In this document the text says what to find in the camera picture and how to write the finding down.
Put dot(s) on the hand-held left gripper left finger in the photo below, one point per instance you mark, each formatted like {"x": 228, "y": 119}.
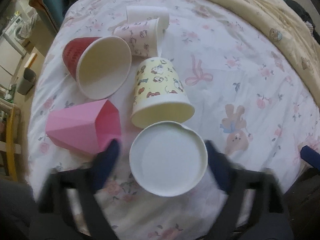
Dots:
{"x": 103, "y": 166}

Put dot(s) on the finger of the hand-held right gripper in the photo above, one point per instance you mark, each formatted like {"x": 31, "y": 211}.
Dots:
{"x": 311, "y": 155}

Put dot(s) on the red paper cup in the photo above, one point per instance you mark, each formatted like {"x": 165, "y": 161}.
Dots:
{"x": 103, "y": 67}

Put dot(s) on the pink faceted paper cup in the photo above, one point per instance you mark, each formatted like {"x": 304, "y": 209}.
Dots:
{"x": 80, "y": 127}

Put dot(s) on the yellow cartoon print paper cup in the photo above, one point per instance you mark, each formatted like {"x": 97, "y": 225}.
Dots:
{"x": 160, "y": 82}

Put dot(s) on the person's dark grey clothing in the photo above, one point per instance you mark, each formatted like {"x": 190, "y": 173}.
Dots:
{"x": 15, "y": 212}

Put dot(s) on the grey trash bin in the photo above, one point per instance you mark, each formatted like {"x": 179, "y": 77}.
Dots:
{"x": 26, "y": 81}

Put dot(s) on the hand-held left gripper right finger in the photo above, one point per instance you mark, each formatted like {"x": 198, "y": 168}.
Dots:
{"x": 220, "y": 166}

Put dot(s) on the plain white paper cup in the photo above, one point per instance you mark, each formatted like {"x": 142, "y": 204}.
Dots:
{"x": 167, "y": 158}

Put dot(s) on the yellow wooden frame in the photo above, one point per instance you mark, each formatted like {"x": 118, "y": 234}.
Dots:
{"x": 11, "y": 140}

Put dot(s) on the white washing machine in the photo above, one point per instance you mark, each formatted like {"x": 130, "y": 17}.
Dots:
{"x": 13, "y": 31}

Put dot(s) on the teal fabric furniture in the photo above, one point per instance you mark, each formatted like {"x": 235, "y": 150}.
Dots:
{"x": 48, "y": 8}

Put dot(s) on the white foam cup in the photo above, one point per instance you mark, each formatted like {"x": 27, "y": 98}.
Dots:
{"x": 145, "y": 13}

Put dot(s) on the white floral bedsheet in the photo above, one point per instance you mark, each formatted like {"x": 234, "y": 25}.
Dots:
{"x": 237, "y": 62}

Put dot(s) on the white pink print paper cup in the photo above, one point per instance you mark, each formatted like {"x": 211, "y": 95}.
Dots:
{"x": 136, "y": 38}

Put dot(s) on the beige bear print blanket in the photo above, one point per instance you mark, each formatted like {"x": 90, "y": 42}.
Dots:
{"x": 262, "y": 7}

